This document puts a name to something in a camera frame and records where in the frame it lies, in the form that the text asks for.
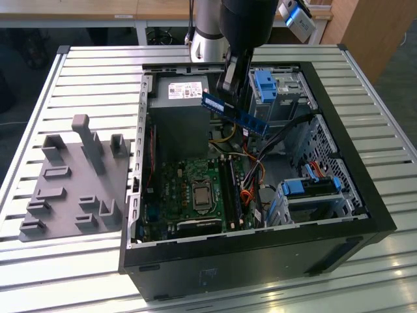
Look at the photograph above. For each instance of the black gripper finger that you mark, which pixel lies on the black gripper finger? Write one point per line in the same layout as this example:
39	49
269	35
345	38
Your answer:
229	75
245	78

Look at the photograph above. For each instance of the blue RAM stick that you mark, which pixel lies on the blue RAM stick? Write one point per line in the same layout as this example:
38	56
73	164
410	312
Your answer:
254	123

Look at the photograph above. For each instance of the black RAM slot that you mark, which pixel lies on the black RAM slot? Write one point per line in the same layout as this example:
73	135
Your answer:
227	192

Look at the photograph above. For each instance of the blue disk carrier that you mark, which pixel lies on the blue disk carrier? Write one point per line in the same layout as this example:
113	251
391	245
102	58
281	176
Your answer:
293	189
265	88

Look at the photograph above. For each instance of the grey power supply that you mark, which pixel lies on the grey power supply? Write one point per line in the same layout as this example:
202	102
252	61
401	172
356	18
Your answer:
182	130

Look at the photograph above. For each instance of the green motherboard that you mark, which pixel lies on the green motherboard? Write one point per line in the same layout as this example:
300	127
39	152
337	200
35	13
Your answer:
172	182

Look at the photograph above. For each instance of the silver CPU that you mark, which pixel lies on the silver CPU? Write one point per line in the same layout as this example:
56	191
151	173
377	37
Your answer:
202	195

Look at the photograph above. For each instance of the wooden cabinet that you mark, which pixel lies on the wooden cabinet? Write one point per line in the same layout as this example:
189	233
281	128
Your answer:
374	32

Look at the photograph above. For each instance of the silver perforated drive cage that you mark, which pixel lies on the silver perforated drive cage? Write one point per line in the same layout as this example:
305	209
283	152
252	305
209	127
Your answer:
319	202

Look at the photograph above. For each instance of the black graphics card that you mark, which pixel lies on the black graphics card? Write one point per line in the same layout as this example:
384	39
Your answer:
198	226

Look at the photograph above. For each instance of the wooden desk with white legs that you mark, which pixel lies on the wooden desk with white legs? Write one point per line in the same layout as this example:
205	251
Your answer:
81	9

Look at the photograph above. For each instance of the black PC case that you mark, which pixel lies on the black PC case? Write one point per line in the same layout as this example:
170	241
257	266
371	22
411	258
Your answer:
228	264

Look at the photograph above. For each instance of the grey parts rack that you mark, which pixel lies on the grey parts rack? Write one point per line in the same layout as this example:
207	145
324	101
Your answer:
71	182

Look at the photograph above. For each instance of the silver and blue wrist camera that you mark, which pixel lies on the silver and blue wrist camera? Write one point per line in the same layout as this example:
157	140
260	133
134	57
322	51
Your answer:
299	23

